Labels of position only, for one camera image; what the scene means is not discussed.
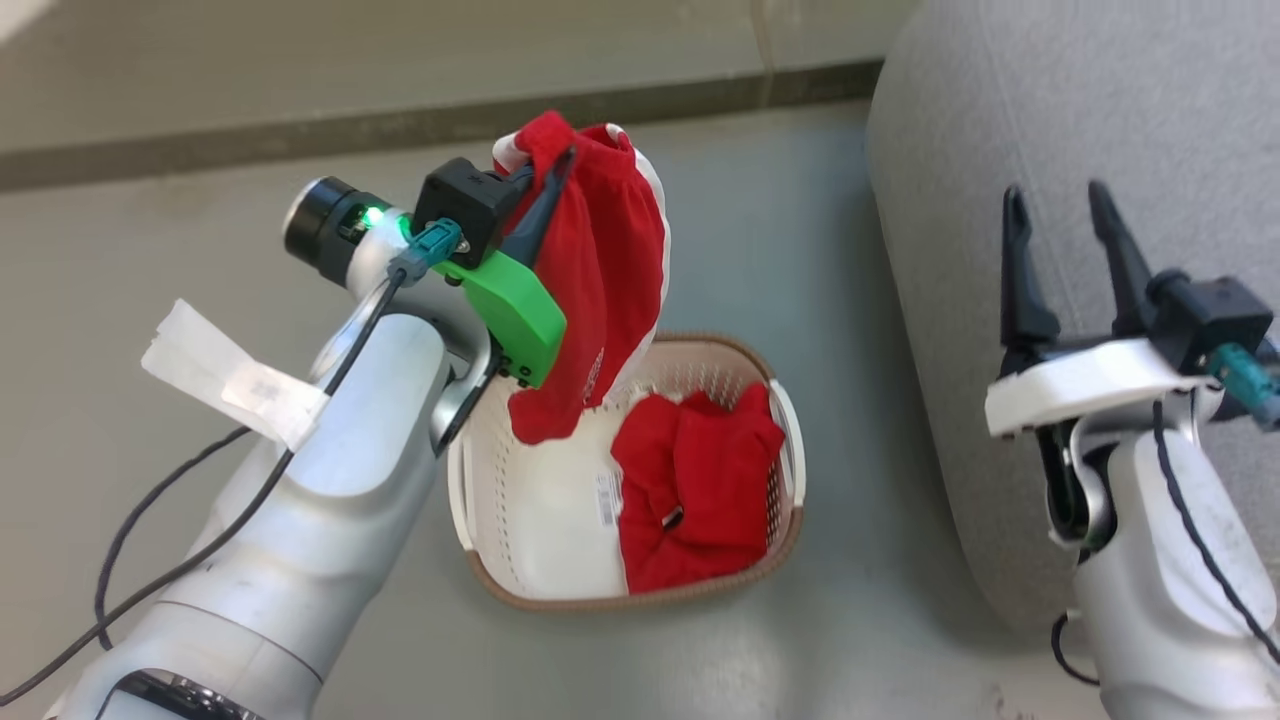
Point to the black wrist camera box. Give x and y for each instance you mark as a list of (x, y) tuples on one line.
[(465, 205), (1220, 315)]

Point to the grey fabric sofa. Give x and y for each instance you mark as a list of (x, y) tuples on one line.
[(1100, 100)]

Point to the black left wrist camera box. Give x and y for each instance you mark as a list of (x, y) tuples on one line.
[(465, 205)]

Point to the red garment with white trim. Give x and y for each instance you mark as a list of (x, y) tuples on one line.
[(600, 260)]

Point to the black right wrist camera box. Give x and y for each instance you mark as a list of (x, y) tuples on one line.
[(1220, 315)]

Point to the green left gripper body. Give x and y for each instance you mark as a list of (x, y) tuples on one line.
[(515, 315)]

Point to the cream laundry basket brown rim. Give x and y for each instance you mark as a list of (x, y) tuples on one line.
[(550, 530)]

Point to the white paper tape tag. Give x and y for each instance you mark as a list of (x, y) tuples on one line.
[(230, 375)]

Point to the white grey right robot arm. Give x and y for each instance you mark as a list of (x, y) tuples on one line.
[(1150, 600)]

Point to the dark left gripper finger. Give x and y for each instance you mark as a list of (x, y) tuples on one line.
[(540, 215)]

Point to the red sports jersey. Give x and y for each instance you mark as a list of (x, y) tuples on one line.
[(700, 480)]

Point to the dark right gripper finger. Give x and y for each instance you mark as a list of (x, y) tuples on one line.
[(1020, 290), (1125, 270)]

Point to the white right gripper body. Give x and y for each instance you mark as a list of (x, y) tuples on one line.
[(1080, 385)]

